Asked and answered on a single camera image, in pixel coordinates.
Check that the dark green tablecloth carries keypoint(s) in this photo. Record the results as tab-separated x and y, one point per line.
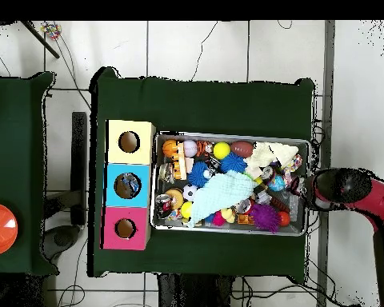
16	160
195	105

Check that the orange plastic bowl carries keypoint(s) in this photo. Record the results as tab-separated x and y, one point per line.
0	228

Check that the purple spiky ball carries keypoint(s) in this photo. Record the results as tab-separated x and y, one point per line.
265	218

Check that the mint green knitted cloth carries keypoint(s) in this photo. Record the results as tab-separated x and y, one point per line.
224	192

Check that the yellow tennis ball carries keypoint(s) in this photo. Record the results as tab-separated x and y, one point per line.
186	210

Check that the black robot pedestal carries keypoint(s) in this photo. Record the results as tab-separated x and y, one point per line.
192	292

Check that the wooden box with three holes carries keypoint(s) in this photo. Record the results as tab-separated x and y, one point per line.
128	158

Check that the black rod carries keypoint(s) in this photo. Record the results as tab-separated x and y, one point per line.
40	39

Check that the orange toy basketball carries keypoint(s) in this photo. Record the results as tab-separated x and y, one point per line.
169	148

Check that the blue koosh ball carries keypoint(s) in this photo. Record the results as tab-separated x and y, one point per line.
233	163

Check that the clear plastic bottle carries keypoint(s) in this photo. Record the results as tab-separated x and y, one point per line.
293	204

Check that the smooth yellow ball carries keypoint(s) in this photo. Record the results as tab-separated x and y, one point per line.
221	150

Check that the small orange-red ball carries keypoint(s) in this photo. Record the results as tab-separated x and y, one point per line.
284	218

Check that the brown toy football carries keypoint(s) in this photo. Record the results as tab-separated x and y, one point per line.
242	149

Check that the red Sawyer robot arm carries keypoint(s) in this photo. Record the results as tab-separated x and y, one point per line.
348	188

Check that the orange toy building block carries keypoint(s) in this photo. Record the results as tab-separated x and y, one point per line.
180	161

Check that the silver mesh bin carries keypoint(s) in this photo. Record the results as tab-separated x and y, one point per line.
160	224

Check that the clear printed plastic wrapper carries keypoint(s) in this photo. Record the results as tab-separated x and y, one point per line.
130	184

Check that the white toy baseball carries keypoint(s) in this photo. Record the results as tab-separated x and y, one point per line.
190	148

